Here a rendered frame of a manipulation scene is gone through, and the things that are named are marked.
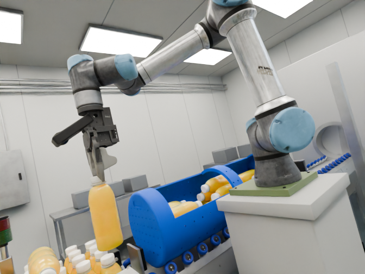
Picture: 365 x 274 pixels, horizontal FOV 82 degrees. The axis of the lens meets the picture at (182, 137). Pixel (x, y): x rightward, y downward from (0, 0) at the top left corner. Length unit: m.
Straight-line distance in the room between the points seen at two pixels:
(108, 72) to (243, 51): 0.38
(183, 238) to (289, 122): 0.52
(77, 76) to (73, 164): 3.61
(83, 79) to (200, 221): 0.62
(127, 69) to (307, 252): 0.68
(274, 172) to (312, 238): 0.20
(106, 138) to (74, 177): 3.60
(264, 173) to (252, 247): 0.24
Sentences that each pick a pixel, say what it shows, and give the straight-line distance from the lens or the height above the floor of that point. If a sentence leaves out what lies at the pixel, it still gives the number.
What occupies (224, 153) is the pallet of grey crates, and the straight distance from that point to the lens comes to 4.52.
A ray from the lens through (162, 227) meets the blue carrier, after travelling 0.77.
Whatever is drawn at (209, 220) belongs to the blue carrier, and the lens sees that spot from 0.89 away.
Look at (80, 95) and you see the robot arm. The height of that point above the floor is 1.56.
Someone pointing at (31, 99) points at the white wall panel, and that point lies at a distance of 4.42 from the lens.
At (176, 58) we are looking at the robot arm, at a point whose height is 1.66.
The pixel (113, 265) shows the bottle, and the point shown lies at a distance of 0.76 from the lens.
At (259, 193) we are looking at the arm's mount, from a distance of 0.74.
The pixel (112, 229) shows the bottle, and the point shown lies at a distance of 0.63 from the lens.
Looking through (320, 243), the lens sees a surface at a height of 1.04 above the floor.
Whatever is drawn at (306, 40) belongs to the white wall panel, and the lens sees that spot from 5.96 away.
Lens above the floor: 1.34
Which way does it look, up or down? 4 degrees up
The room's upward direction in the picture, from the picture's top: 13 degrees counter-clockwise
